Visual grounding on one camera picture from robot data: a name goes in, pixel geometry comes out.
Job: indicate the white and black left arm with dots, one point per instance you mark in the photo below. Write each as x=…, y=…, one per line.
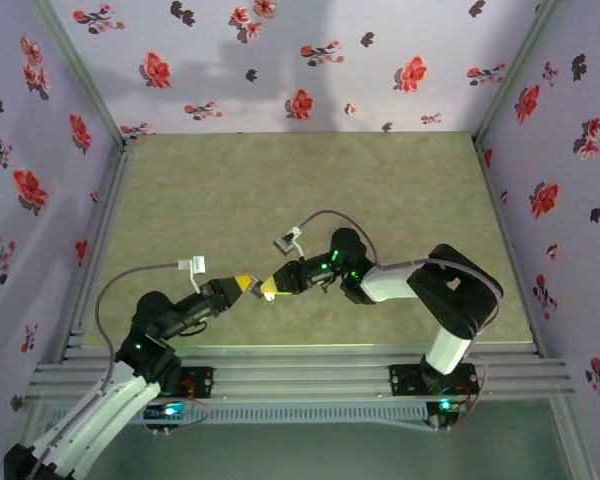
x=95, y=415

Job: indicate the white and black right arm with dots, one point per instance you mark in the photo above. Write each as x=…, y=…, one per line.
x=390, y=282

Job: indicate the circuit board with LED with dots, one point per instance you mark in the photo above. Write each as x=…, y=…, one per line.
x=447, y=405
x=175, y=411

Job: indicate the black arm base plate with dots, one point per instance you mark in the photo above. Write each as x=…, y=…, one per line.
x=402, y=380
x=205, y=380

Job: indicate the aluminium front rail beam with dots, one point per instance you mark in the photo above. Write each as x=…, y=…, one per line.
x=305, y=370

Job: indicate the aluminium side rail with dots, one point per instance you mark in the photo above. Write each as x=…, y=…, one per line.
x=111, y=200
x=495, y=200

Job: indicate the grey frame leg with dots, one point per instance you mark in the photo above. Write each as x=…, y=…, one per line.
x=572, y=440
x=34, y=422

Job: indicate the grey corner post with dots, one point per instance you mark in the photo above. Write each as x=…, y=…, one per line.
x=86, y=75
x=512, y=75

